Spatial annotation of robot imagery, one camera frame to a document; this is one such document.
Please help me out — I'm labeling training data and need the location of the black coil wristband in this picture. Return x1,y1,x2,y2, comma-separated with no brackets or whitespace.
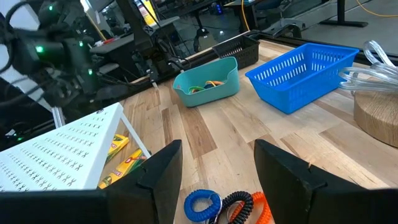
208,190,255,224

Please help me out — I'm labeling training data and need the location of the yellow-green loop band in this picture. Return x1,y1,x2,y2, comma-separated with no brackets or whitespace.
187,85,207,95

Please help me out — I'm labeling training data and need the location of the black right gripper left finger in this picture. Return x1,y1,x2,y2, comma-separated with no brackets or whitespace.
0,139,183,224

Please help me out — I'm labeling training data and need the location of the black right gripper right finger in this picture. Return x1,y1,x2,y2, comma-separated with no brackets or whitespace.
253,138,398,224

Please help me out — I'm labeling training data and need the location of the yellow printed card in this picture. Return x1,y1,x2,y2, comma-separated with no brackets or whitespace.
134,0,159,29

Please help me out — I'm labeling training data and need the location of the black aluminium table frame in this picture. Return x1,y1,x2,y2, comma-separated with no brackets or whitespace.
0,29,398,131

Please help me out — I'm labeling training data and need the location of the white perforated metal shelf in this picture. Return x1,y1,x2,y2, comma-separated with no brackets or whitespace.
0,102,152,192

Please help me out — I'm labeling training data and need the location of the blue slotted plastic basket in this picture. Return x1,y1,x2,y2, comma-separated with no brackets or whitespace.
244,42,361,115

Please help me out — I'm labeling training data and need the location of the teal plastic bin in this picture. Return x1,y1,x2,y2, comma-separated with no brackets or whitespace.
172,56,241,108

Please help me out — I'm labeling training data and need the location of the blue coil wristband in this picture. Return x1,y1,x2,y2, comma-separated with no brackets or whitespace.
183,189,223,223

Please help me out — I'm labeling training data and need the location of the yellow extension cable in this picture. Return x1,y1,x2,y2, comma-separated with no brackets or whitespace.
241,0,398,32

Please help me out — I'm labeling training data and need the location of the black slotted plastic basket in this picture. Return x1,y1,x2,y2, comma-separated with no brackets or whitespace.
212,34,261,70

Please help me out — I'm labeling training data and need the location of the black desk leg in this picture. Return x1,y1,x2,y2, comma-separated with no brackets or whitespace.
319,0,370,29

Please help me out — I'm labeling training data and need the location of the clear coiled lamp cord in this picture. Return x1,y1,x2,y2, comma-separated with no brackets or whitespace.
338,40,398,93

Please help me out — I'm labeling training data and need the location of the yellow green crayon box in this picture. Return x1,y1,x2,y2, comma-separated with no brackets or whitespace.
98,148,149,190
106,133,131,164

